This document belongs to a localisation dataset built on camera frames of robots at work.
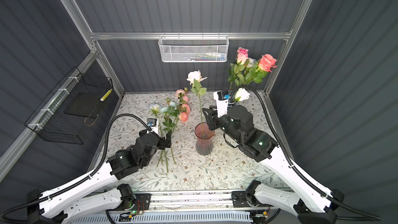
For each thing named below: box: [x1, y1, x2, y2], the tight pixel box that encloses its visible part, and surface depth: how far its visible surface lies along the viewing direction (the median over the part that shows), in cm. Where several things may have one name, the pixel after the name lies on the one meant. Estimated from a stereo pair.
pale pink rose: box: [187, 70, 208, 135], surface depth 73 cm
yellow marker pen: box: [100, 88, 113, 102], surface depth 84 cm
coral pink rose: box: [244, 53, 278, 86], surface depth 76 cm
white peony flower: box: [160, 101, 180, 165], surface depth 107 cm
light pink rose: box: [226, 52, 249, 92], surface depth 82 cm
